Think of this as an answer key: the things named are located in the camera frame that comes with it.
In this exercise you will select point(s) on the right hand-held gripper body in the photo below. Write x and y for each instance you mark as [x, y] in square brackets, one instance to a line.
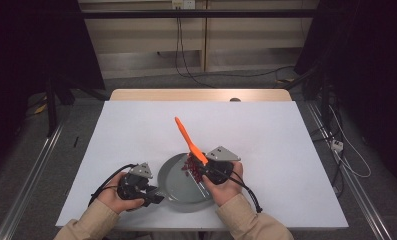
[221, 168]

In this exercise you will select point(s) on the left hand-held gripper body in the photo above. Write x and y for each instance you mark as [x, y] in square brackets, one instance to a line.
[134, 186]

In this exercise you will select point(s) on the grey dustpan with orange edge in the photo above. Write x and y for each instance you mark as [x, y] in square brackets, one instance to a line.
[179, 186]

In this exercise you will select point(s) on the orange brush with grey bristles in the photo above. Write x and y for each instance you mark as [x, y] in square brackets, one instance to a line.
[187, 138]

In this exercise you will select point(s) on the person's right hand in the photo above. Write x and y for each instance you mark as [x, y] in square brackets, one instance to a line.
[227, 191]

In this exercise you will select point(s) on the person's left hand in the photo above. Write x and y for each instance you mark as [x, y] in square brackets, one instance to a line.
[111, 198]

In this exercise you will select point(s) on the white table cover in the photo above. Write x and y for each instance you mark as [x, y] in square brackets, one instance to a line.
[192, 113]

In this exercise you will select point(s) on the dark table grommet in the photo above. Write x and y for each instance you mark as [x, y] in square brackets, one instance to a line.
[235, 99]

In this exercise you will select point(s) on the wooden table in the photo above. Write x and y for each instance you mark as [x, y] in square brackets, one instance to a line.
[186, 95]

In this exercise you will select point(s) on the black metal stand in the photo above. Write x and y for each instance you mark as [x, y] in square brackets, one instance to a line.
[51, 106]

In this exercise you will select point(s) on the white power strip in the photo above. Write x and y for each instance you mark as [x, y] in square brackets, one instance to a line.
[337, 145]

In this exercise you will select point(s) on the black horizontal bar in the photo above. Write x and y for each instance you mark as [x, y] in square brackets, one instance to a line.
[199, 13]

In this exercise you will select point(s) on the dark curtain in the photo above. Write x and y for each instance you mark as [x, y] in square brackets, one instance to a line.
[26, 43]
[369, 50]

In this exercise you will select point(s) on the metal floor rail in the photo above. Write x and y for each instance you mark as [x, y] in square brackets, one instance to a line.
[29, 186]
[362, 203]

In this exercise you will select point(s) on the white wall outlet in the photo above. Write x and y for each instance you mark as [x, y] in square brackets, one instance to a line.
[183, 4]

